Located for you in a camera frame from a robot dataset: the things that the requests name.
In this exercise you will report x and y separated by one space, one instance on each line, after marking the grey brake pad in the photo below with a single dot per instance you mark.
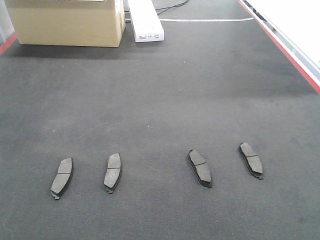
201 168
113 173
252 160
62 179

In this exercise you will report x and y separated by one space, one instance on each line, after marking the black conveyor belt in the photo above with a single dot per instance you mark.
158 196

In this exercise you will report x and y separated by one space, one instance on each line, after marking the long white carton box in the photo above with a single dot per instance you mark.
145 22

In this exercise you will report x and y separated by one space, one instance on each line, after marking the large cardboard box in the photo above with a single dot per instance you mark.
85 23

